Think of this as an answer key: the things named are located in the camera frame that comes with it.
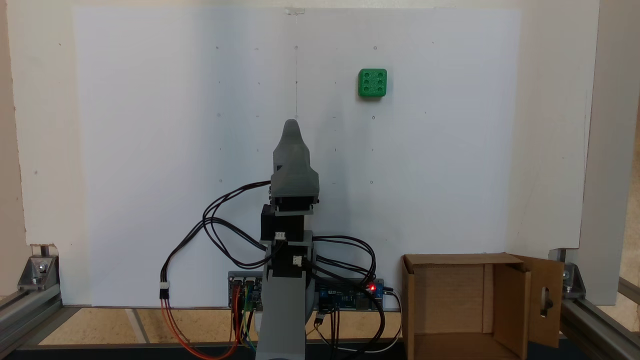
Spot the metal corner bracket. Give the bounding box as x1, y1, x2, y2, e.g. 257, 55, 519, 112
18, 255, 60, 292
562, 262, 587, 300

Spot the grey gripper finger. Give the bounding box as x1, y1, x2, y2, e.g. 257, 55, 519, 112
270, 119, 321, 197

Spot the aluminium frame rail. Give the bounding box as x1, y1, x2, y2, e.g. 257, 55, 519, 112
0, 287, 64, 354
560, 277, 640, 360

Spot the black servo cable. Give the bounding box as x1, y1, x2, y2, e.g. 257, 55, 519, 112
304, 235, 379, 288
202, 180, 275, 269

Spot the black cable with white connector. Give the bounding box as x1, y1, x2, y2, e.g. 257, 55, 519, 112
160, 220, 268, 301

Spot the green die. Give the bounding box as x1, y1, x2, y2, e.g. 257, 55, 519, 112
358, 68, 388, 98

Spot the white paper sheet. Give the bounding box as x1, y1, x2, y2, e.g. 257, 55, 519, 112
72, 7, 521, 307

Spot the brown cardboard box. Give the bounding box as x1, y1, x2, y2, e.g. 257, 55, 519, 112
401, 252, 566, 360

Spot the orange and red wire pair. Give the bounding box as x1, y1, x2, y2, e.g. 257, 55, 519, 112
161, 285, 242, 360

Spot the green wire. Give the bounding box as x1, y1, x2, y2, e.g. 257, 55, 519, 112
242, 285, 257, 352

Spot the circuit board with coloured wires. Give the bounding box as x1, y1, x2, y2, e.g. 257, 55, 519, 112
228, 271, 264, 312

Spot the blue circuit board red LED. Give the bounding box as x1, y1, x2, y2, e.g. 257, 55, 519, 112
314, 277, 385, 312

